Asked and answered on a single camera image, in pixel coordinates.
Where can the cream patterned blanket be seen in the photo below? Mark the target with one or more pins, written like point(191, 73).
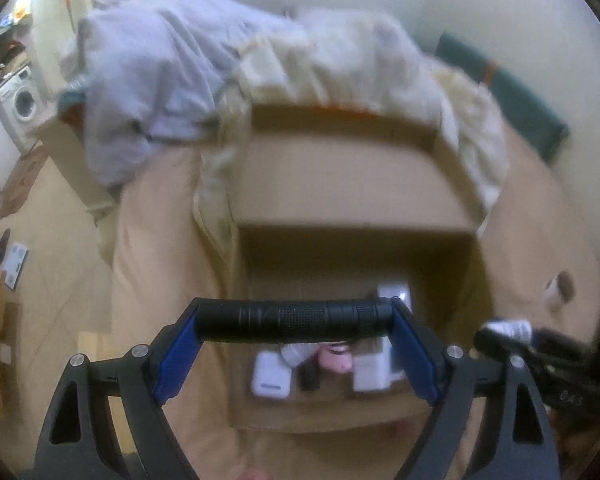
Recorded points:
point(390, 70)

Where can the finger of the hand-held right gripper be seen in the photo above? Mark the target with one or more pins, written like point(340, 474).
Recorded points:
point(545, 342)

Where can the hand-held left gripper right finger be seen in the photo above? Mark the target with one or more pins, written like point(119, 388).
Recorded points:
point(420, 355)

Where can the brown floor rug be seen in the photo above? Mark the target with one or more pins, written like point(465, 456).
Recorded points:
point(22, 180)

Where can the small jar with dark lid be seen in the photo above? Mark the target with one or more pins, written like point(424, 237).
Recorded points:
point(560, 287)

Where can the green pillow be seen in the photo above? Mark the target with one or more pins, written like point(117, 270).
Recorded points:
point(505, 90)

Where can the white earbud case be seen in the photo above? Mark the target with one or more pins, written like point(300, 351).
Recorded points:
point(270, 377)

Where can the beige cabinet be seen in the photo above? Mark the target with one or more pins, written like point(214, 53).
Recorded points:
point(70, 160)

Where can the person's left hand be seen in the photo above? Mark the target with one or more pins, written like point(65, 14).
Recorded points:
point(256, 475)

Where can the white pill bottle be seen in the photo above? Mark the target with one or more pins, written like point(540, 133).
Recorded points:
point(297, 352)

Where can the large cardboard box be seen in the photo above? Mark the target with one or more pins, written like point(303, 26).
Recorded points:
point(350, 200)

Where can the black flashlight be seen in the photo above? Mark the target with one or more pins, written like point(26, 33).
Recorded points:
point(295, 320)

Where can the white remote control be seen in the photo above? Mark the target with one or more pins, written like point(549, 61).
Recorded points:
point(397, 295)

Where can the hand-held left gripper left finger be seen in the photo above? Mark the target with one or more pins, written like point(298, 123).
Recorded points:
point(177, 355)

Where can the small white bottle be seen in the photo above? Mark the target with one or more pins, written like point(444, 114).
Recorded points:
point(510, 329)

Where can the lavender cloth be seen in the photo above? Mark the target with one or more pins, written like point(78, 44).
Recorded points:
point(150, 75)

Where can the white washing machine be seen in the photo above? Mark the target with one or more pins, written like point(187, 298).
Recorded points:
point(20, 100)

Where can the white bathroom scale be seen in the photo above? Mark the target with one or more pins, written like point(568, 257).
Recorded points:
point(16, 262)

